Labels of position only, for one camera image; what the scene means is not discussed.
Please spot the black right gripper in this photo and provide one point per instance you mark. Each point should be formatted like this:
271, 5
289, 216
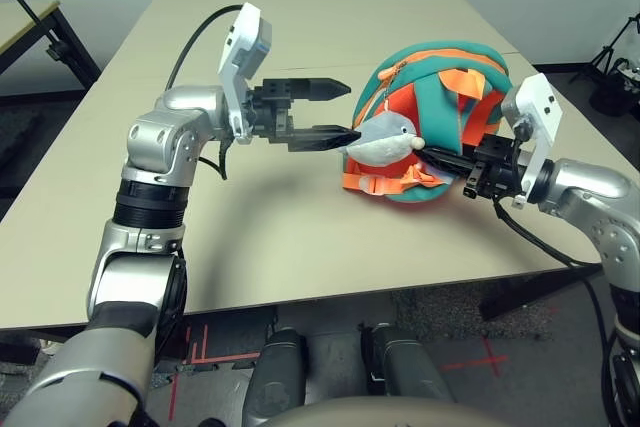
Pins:
492, 177

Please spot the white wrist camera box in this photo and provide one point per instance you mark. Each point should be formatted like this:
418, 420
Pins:
240, 37
537, 102

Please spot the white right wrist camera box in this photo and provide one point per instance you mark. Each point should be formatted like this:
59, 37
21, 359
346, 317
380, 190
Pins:
537, 102

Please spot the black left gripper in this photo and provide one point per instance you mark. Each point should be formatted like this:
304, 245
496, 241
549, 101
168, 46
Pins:
270, 114

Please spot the grey left robot leg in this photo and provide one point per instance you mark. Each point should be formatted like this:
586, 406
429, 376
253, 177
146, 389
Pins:
275, 377

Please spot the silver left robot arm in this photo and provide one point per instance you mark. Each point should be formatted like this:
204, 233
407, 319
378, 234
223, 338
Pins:
165, 137

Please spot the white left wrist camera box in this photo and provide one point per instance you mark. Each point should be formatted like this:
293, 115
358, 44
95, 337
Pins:
240, 37

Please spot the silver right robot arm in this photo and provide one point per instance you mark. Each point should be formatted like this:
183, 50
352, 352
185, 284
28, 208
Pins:
590, 187

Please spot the black bin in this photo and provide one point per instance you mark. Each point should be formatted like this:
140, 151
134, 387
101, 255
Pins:
612, 97

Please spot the black table foot beam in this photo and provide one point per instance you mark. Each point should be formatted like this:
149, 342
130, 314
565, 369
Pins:
530, 294

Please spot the wood top black frame table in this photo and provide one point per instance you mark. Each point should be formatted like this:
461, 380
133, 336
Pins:
20, 27

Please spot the orange and teal backpack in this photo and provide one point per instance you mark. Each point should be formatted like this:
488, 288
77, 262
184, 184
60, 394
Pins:
440, 112

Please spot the grey right robot leg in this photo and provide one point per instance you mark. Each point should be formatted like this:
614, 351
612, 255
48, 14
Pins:
405, 367

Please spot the black tripod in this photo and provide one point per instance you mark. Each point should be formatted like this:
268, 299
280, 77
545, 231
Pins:
607, 54

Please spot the grey white plush shark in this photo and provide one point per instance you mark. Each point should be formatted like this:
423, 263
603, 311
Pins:
385, 139

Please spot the beige robot torso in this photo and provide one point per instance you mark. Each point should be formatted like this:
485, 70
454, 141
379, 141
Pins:
350, 414

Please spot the grey robot leg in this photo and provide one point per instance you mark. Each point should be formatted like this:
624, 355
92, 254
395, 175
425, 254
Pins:
275, 377
405, 367

